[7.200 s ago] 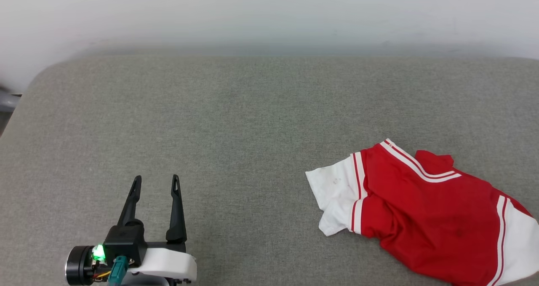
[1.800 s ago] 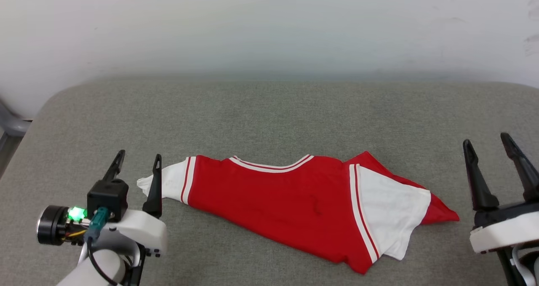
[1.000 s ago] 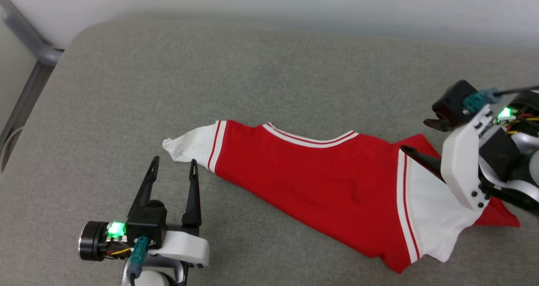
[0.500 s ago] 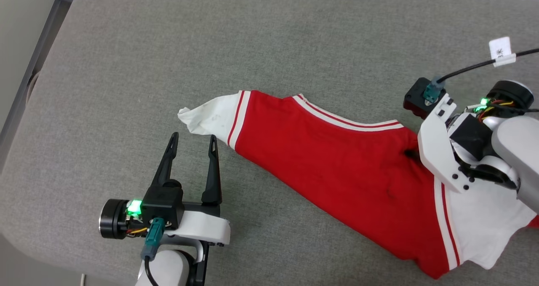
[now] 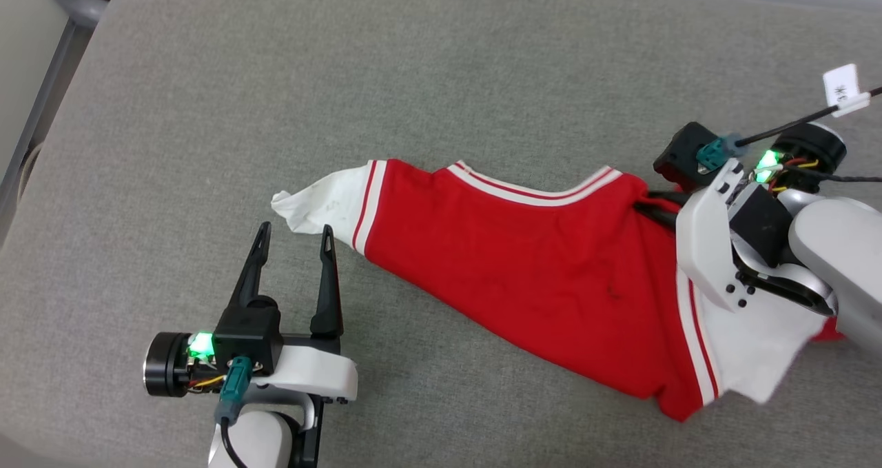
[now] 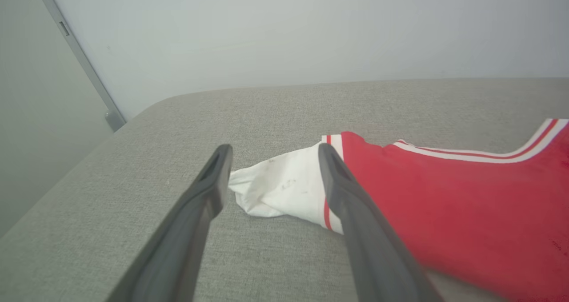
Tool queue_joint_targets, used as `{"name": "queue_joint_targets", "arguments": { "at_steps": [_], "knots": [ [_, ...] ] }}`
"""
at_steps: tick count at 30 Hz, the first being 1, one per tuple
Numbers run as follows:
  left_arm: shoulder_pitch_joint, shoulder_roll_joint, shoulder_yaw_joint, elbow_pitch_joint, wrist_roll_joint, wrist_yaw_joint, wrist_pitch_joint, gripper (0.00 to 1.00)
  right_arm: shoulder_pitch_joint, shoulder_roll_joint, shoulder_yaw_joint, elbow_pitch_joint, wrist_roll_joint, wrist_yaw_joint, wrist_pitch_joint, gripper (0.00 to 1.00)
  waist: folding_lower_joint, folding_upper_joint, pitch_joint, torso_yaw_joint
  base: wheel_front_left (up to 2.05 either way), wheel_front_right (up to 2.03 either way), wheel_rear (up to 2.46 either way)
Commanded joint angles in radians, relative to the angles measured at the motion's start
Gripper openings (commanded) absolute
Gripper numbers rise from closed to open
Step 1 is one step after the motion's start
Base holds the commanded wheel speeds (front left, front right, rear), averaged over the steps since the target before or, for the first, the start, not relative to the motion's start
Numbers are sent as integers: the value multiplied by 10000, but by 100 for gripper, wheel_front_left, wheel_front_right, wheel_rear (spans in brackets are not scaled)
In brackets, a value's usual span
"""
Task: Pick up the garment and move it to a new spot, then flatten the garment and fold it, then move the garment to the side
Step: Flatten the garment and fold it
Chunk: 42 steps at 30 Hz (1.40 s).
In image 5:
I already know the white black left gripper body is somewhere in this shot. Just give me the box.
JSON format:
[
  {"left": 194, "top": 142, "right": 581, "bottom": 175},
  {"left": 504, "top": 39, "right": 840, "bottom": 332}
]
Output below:
[{"left": 143, "top": 332, "right": 359, "bottom": 468}]

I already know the black cable with teal plug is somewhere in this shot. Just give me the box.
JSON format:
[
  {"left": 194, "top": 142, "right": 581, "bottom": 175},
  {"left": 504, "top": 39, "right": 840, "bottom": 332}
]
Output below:
[
  {"left": 696, "top": 85, "right": 882, "bottom": 174},
  {"left": 215, "top": 356, "right": 254, "bottom": 468}
]

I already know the red white Bulls jersey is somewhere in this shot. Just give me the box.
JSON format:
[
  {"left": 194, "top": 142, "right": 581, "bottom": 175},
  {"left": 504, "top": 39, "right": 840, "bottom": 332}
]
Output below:
[{"left": 271, "top": 158, "right": 846, "bottom": 423}]

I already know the grey metal sofa frame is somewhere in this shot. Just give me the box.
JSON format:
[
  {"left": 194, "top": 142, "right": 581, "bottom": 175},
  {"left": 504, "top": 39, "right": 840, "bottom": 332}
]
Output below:
[{"left": 0, "top": 17, "right": 97, "bottom": 248}]

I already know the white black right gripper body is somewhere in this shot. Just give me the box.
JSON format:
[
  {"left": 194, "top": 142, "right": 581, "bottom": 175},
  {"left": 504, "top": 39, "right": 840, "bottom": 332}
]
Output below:
[{"left": 675, "top": 122, "right": 848, "bottom": 316}]

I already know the grey fabric sofa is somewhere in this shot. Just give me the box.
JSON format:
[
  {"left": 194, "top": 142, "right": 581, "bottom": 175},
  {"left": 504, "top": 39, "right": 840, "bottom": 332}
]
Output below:
[{"left": 0, "top": 0, "right": 882, "bottom": 468}]

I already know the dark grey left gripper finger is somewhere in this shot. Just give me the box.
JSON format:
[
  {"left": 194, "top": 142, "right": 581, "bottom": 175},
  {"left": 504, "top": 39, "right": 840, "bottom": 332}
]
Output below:
[
  {"left": 309, "top": 225, "right": 344, "bottom": 338},
  {"left": 227, "top": 221, "right": 272, "bottom": 310}
]

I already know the white paper cable label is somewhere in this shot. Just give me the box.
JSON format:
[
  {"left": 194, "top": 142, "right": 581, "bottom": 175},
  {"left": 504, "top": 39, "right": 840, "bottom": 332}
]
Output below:
[{"left": 823, "top": 63, "right": 871, "bottom": 118}]

